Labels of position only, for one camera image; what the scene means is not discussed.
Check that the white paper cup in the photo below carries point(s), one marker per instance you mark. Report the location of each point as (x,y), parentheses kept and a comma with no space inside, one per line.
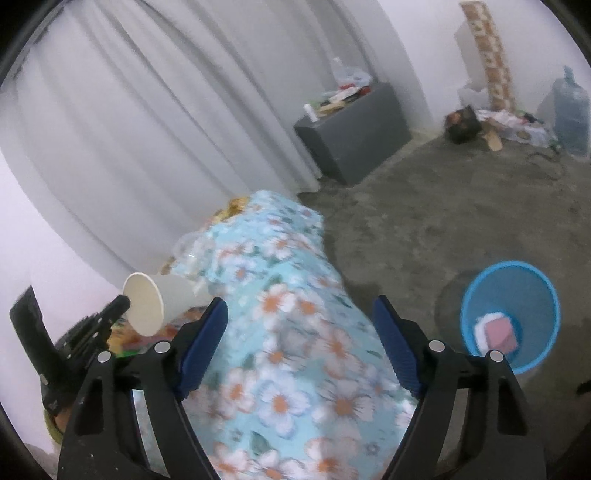
(178,290)

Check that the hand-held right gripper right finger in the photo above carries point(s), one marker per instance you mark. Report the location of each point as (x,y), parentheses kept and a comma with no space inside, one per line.
(395,341)

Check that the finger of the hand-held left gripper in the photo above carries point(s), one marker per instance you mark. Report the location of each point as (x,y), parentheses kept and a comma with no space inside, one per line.
(104,318)

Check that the grey cabinet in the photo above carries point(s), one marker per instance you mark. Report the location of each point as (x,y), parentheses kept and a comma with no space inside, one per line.
(355,138)

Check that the white board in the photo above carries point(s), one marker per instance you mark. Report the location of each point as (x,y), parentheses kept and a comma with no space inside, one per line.
(468,50)

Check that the crumpled clear plastic wrapper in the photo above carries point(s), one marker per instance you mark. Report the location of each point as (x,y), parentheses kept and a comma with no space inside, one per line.
(191,251)

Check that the floral light blue blanket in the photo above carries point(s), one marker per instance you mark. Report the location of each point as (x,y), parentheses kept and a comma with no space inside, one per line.
(286,323)

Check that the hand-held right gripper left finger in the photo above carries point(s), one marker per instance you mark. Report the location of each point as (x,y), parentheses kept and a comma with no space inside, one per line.
(203,341)

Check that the colourful snack packets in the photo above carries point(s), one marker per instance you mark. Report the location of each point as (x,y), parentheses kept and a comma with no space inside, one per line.
(131,339)

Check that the pink packet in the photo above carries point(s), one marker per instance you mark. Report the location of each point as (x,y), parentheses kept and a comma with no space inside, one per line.
(498,334)

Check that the clear plastic bag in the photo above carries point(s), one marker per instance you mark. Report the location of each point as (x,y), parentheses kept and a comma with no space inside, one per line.
(348,74)

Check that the large blue water jug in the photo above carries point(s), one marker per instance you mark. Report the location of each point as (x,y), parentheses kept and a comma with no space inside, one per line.
(571,110)

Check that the pile of papers and cloth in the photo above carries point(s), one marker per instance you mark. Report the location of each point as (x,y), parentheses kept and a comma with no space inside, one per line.
(512,122)

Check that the blue plastic basket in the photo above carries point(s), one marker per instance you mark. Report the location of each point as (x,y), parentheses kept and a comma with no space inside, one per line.
(531,300)

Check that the white curtain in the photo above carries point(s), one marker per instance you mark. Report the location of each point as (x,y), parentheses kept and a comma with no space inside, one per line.
(138,115)

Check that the pile of clutter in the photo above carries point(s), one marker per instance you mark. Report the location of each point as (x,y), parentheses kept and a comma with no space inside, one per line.
(339,98)

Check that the small white bottle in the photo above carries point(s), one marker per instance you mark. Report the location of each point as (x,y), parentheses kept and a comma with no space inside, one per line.
(310,113)

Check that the yellow snack packets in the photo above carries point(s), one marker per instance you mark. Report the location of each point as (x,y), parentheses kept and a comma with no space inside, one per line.
(231,208)

